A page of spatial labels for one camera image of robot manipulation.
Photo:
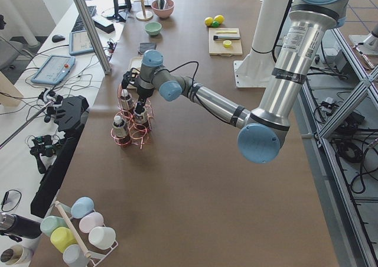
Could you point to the half lemon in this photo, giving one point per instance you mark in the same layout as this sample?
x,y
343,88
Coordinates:
x,y
227,43

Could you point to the yellow lemon far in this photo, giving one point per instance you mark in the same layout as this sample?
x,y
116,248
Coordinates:
x,y
219,19

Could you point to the aluminium frame post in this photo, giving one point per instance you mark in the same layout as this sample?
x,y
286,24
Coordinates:
x,y
93,35

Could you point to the metal ice scoop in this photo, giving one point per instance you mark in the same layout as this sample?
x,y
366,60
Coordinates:
x,y
161,4

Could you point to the green cup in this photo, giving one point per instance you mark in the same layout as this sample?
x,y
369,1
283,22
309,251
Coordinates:
x,y
50,224

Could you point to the copper wire bottle rack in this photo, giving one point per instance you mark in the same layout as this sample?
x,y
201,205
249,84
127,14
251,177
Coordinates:
x,y
139,133

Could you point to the teach pendant near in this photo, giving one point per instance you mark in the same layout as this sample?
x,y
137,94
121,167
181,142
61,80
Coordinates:
x,y
54,70

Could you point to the green bowl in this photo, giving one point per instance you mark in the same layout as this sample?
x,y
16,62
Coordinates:
x,y
153,28

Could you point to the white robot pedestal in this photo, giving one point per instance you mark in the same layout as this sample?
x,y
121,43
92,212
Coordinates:
x,y
255,69

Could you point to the black computer mouse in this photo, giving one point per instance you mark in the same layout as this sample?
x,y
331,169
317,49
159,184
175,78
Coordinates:
x,y
57,38

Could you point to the white cup rack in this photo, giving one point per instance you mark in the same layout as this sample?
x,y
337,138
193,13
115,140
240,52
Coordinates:
x,y
96,256

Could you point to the wooden cutting board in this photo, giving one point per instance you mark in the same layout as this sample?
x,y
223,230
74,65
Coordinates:
x,y
216,48

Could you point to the yellow plastic knife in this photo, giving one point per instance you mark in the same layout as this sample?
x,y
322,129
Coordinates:
x,y
226,32

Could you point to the beige bunny tray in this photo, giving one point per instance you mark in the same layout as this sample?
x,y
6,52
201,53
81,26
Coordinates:
x,y
135,63

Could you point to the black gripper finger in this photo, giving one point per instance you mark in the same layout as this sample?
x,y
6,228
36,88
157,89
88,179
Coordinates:
x,y
139,107
144,106

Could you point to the blue cup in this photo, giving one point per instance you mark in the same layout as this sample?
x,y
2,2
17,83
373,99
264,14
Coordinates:
x,y
82,207

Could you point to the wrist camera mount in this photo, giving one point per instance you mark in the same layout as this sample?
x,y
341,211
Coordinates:
x,y
129,79

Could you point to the grey cup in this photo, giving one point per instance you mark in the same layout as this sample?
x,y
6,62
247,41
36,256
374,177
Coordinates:
x,y
74,257

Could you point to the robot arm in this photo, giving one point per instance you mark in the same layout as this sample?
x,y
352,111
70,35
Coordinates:
x,y
287,37

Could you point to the white cup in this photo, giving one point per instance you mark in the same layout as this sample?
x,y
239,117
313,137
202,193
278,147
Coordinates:
x,y
102,237

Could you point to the teach pendant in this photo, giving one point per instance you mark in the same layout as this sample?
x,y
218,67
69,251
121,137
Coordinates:
x,y
54,70
79,43

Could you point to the yellow cup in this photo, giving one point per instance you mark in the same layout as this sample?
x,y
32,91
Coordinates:
x,y
63,239

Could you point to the pink ice bowl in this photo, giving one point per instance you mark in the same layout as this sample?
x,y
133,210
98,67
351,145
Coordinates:
x,y
164,12

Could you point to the teach pendant far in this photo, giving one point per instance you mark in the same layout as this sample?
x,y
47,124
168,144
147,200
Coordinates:
x,y
79,43

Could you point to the yellow lemon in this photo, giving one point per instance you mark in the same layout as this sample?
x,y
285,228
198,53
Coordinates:
x,y
219,19
208,21

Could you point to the green lime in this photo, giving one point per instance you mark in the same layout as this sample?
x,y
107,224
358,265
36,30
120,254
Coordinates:
x,y
215,24

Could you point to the paper cup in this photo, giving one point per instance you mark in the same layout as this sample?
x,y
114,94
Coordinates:
x,y
16,254

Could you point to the black thermos bottle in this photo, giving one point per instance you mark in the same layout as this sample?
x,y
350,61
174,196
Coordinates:
x,y
17,227

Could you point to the tea bottle front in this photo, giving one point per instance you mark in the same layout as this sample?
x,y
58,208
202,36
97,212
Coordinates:
x,y
120,131

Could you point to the wooden stand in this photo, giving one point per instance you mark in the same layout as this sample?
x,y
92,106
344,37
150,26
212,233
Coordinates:
x,y
144,15

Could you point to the yellow lemon near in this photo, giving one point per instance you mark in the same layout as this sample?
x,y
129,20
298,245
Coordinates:
x,y
208,21

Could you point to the pink cup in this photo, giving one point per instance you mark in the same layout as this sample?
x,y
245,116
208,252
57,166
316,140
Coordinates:
x,y
90,221

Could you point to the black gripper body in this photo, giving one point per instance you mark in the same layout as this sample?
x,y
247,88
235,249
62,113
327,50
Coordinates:
x,y
144,93

